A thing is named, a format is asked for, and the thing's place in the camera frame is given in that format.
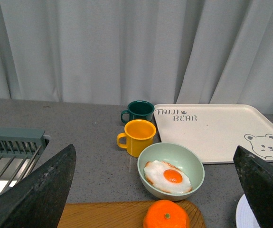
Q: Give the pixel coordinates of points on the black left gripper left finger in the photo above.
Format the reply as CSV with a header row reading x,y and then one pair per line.
x,y
38,200

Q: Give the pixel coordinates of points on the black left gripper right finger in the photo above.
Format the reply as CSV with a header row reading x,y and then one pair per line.
x,y
256,179

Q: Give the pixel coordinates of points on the white ridged plate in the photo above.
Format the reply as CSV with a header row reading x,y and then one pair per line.
x,y
244,217

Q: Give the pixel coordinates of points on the orange mandarin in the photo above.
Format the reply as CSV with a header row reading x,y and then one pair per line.
x,y
166,214

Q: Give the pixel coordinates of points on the grey-green dish rack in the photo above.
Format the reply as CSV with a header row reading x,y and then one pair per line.
x,y
20,150

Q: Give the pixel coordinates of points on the cream bear tray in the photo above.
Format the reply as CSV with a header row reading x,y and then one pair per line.
x,y
213,131

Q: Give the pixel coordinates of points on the wooden cutting board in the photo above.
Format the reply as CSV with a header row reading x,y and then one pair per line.
x,y
105,215

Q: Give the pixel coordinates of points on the light green bowl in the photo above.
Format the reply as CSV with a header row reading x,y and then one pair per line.
x,y
176,155

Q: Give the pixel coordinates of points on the fake fried egg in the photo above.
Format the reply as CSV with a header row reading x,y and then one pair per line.
x,y
166,177

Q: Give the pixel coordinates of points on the yellow enamel mug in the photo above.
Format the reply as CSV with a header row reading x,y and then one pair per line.
x,y
138,134

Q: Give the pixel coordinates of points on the dark green enamel mug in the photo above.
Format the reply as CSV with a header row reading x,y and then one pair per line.
x,y
138,110

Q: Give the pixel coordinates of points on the grey curtain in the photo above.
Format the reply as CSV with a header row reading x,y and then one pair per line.
x,y
116,51

